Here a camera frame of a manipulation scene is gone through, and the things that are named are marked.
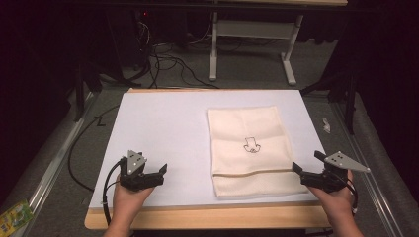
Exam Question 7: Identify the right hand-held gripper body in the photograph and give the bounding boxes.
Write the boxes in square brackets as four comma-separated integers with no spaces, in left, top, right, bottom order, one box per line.
[305,150,372,194]

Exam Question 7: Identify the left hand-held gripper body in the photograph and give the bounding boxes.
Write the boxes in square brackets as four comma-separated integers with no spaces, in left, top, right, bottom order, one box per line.
[118,149,148,193]

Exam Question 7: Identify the person's right hand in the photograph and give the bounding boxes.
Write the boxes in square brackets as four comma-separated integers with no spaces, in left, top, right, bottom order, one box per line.
[306,171,359,228]

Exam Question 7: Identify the person's left hand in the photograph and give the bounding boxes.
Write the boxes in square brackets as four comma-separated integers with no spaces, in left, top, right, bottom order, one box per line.
[112,174,156,229]

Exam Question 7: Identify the white board table cover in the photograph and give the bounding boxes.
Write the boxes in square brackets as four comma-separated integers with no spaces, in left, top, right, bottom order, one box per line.
[89,89,326,210]

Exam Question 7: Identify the cream towel with black drawing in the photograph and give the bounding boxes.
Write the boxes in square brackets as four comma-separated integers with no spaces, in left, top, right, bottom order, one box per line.
[207,105,309,198]

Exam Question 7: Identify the black stand legs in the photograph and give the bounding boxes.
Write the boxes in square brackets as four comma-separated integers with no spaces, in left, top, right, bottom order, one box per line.
[72,60,104,123]
[298,70,361,135]

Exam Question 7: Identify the green and yellow packet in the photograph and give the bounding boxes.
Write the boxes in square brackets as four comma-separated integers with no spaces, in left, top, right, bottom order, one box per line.
[0,198,35,237]

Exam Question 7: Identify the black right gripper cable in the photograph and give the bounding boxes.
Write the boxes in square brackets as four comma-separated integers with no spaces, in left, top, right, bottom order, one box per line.
[342,177,360,215]

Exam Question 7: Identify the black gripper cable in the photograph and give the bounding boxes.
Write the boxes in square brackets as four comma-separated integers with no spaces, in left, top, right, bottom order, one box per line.
[101,160,124,227]
[342,177,360,215]

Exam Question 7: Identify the metal floor rail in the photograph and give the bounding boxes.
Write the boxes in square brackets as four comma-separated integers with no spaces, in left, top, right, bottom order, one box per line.
[18,91,97,237]
[330,101,398,237]

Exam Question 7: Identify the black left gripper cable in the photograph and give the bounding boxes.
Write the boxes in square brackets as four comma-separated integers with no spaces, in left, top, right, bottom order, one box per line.
[101,160,124,227]

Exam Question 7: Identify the long black floor cable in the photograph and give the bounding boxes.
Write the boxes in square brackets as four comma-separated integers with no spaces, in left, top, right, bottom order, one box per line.
[67,104,121,193]

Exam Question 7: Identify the tangle of black cables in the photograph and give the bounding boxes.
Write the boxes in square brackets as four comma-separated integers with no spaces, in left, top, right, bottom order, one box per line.
[129,13,221,90]

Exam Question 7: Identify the white metal desk frame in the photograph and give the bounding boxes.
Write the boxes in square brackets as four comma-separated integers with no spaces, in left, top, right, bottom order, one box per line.
[208,11,304,87]

